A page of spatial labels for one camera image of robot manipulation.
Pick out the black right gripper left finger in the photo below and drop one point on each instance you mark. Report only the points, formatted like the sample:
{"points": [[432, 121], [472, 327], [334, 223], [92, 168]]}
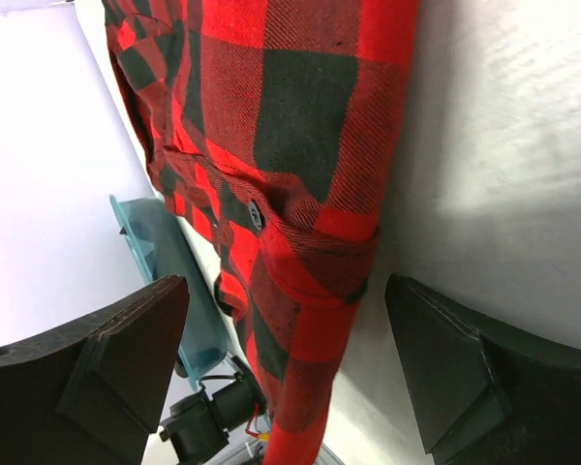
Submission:
{"points": [[92, 391]]}

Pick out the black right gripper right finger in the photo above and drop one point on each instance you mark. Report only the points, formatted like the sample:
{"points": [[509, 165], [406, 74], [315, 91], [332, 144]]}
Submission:
{"points": [[483, 391]]}

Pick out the red black plaid shirt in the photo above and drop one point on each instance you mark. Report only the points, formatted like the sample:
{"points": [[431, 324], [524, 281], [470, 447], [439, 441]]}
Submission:
{"points": [[269, 126]]}

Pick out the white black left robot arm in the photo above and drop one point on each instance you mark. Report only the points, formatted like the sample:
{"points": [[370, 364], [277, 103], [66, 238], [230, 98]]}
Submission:
{"points": [[199, 425]]}

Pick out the teal plastic bin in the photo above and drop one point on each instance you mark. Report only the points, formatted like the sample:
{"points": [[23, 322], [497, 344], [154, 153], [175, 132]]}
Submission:
{"points": [[160, 249]]}

